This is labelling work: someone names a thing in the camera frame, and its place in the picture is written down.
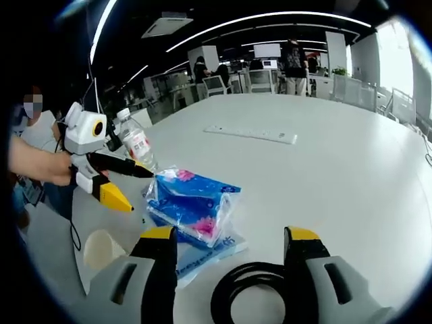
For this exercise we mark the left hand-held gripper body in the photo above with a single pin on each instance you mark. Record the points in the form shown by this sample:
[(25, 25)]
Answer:
[(81, 131)]

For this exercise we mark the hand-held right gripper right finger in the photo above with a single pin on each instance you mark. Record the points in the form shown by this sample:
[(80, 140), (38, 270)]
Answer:
[(303, 270)]

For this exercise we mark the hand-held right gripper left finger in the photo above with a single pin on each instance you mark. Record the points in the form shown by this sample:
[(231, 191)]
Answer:
[(158, 270)]

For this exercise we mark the clear plastic water bottle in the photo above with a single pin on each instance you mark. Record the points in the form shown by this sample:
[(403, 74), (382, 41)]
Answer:
[(135, 138)]

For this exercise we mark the clear packet with blue disc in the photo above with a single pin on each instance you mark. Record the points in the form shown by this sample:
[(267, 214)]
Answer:
[(209, 263)]

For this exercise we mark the white paper cup green print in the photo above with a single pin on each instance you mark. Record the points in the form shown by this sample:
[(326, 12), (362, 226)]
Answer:
[(99, 249)]

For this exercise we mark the blue tissue pack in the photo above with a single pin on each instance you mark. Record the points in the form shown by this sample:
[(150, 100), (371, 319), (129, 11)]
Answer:
[(189, 192)]

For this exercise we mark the person's left hand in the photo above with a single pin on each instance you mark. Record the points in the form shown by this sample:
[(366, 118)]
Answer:
[(60, 168)]

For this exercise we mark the black desk stand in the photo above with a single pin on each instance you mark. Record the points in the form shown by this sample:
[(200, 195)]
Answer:
[(113, 138)]

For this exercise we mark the white table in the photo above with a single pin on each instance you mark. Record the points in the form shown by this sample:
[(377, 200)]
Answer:
[(303, 175)]

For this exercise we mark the ceiling air conditioner vent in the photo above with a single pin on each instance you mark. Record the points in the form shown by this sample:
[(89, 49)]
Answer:
[(167, 25)]

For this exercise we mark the small lit monitor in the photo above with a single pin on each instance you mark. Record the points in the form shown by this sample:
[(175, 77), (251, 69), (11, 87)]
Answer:
[(270, 64)]

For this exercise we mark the lit white monitor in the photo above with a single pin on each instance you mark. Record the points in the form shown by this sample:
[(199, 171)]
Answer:
[(266, 50)]

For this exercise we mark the green potted plant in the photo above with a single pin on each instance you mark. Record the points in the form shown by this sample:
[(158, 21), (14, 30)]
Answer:
[(339, 71)]

